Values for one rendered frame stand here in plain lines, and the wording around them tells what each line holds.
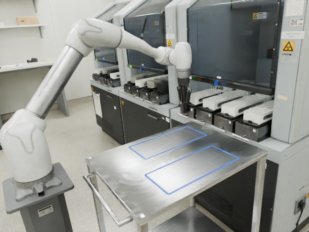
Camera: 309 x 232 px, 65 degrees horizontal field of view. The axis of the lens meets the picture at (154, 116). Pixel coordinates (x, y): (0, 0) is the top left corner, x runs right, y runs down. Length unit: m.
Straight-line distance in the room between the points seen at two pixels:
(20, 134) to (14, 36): 3.69
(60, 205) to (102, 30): 0.80
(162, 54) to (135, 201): 1.02
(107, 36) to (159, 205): 0.77
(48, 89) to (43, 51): 3.49
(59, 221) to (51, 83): 0.64
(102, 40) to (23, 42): 3.58
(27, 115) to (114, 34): 0.55
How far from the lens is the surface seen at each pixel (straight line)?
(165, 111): 1.86
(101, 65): 3.22
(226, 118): 1.42
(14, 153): 1.10
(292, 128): 1.32
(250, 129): 1.33
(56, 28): 4.81
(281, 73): 1.28
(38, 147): 1.10
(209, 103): 1.53
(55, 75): 1.29
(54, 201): 1.20
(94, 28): 1.17
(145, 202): 0.78
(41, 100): 1.28
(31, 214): 1.21
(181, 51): 1.49
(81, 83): 4.96
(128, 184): 0.87
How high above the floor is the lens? 1.32
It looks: 20 degrees down
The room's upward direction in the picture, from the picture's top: 4 degrees counter-clockwise
